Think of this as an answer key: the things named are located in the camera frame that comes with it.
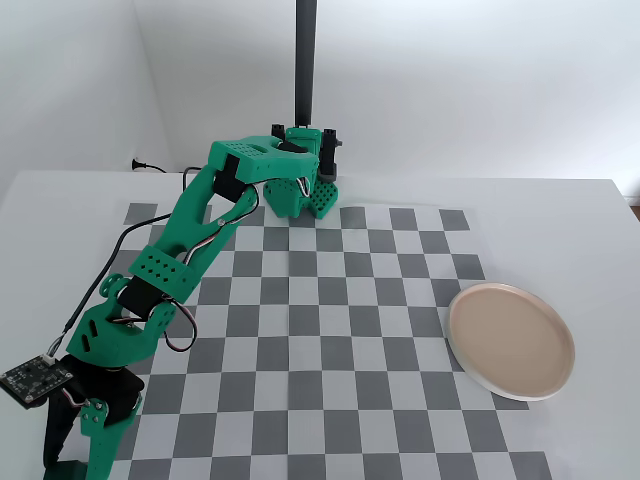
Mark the green gripper black servo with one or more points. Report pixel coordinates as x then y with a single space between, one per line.
116 395

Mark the green perforated robot base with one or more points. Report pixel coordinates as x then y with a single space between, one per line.
322 200

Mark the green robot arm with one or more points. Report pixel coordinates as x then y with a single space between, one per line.
200 220

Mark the beige round plate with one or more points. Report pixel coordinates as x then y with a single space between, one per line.
510 342

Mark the grey white checkerboard mat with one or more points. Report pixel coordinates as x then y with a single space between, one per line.
340 360

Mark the black vertical pole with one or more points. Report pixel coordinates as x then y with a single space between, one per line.
305 55

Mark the black wrist camera board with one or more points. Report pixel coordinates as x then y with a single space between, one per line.
32 377

